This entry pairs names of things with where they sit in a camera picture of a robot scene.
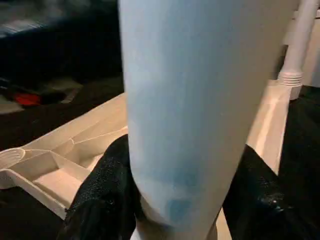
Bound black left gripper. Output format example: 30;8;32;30
0;84;65;108

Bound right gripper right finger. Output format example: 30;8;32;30
221;143;320;240

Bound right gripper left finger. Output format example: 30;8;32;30
56;133;149;240

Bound white plastic table top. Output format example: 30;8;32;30
0;79;304;221

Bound white plastic table leg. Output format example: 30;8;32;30
277;0;318;89
117;0;296;240

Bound black table mat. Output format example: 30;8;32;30
0;74;320;240

